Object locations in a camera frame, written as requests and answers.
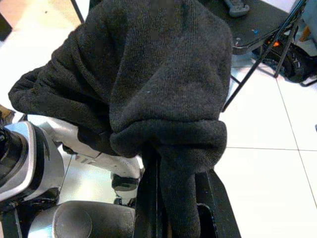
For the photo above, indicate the black folding chair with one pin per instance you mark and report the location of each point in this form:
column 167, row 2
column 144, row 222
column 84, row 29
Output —
column 260, row 19

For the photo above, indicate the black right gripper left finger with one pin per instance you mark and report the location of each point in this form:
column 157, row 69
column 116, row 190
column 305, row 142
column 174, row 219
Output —
column 148, row 198

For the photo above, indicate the black device with light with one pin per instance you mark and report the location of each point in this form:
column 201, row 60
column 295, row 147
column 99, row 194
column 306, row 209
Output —
column 294, row 64

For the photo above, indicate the grey storage ottoman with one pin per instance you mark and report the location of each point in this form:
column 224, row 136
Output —
column 312, row 37

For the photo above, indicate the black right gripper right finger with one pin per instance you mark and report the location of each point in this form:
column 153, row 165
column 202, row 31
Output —
column 218, row 218

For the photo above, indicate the black knit garment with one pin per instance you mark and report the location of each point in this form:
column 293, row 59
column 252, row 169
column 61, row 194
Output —
column 161, row 74

